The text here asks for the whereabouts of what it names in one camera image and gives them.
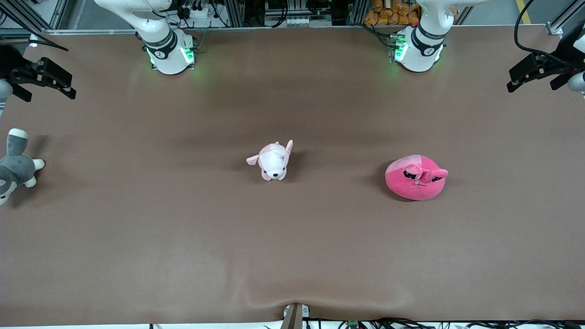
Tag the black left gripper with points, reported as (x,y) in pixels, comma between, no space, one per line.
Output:
(565,58)

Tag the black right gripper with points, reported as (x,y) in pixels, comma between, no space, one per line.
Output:
(10,63)

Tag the hot pink round plush toy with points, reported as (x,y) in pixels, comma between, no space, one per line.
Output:
(416,178)

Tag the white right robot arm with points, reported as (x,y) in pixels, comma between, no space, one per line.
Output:
(161,50)

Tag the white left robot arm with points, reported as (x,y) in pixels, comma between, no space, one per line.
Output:
(422,48)

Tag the grey white husky plush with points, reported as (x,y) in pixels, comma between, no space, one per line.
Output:
(16,167)

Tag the orange packed items pile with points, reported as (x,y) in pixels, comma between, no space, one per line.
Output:
(388,13)

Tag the pale pink white plush dog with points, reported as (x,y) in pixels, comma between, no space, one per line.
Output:
(273,162)

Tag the white terminal block strip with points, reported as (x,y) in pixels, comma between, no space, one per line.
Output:
(301,21)

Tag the brown table cover mat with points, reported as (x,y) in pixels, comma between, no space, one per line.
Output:
(292,242)

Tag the small green connector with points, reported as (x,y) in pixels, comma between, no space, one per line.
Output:
(353,324)

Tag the aluminium frame post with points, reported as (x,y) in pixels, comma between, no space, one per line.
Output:
(558,23)

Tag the aluminium table edge rail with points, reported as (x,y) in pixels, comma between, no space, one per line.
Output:
(100,31)

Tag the metal table edge bracket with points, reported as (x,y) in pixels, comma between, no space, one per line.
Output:
(295,316)

